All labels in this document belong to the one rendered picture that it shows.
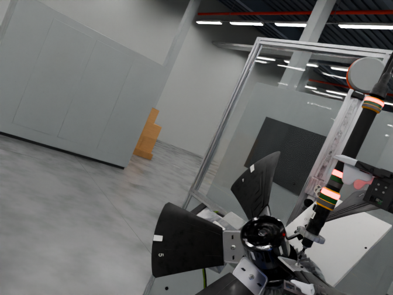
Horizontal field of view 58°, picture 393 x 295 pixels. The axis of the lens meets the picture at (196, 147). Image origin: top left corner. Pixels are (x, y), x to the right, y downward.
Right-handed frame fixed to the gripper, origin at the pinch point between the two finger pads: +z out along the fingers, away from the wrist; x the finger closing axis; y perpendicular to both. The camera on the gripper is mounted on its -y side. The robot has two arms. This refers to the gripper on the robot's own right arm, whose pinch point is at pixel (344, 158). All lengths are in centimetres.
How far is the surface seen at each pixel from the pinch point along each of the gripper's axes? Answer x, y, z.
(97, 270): 99, 148, 173
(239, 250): -0.2, 34.0, 15.1
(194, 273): 86, 89, 81
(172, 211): -5, 35, 39
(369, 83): 63, -37, 26
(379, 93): -1.6, -17.0, -1.4
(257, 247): -6.8, 28.7, 7.6
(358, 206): 11.2, 9.3, -4.4
